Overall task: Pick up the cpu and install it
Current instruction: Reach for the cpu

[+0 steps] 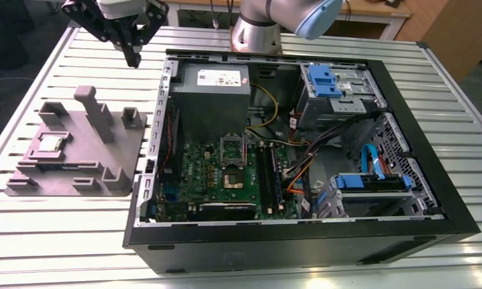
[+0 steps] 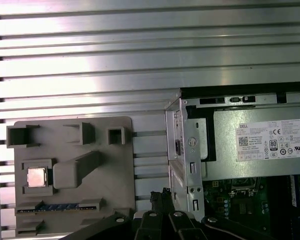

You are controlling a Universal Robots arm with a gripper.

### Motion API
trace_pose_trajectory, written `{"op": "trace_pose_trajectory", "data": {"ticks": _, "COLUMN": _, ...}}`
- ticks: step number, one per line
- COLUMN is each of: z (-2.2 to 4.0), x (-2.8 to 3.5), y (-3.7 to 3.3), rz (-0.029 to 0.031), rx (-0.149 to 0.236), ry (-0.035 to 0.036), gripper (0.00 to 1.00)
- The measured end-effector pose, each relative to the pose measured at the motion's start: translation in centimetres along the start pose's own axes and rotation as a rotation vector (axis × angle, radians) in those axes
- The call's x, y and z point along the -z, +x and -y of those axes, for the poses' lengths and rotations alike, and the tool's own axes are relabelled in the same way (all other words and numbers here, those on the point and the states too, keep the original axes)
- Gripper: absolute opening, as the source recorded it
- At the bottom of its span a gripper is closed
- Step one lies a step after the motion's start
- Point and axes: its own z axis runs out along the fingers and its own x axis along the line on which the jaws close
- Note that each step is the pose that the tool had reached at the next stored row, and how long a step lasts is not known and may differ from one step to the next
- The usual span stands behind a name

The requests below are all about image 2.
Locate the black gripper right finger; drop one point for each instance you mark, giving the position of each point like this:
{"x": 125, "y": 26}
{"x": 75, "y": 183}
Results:
{"x": 182, "y": 227}

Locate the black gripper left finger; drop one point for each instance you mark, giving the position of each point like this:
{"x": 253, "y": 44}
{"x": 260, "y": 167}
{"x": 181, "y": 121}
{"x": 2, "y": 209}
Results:
{"x": 150, "y": 225}

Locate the metal socket cover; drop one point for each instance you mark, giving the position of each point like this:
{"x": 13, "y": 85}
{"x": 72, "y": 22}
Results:
{"x": 236, "y": 194}

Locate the silver CPU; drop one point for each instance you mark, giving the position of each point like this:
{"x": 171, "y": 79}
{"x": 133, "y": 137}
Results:
{"x": 37, "y": 177}

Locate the green motherboard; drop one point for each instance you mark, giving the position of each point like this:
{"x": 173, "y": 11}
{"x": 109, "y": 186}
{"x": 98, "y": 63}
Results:
{"x": 220, "y": 200}

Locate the grey parts rack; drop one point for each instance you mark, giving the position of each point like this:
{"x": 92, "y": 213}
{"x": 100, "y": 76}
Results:
{"x": 110, "y": 175}

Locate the black PC case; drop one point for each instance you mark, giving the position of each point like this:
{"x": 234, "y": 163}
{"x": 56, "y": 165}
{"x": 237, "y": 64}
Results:
{"x": 180, "y": 140}

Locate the RAM stick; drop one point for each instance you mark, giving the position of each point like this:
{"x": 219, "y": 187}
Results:
{"x": 293, "y": 192}
{"x": 60, "y": 208}

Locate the grey power supply unit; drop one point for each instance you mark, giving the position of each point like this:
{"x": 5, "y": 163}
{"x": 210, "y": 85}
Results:
{"x": 225, "y": 140}

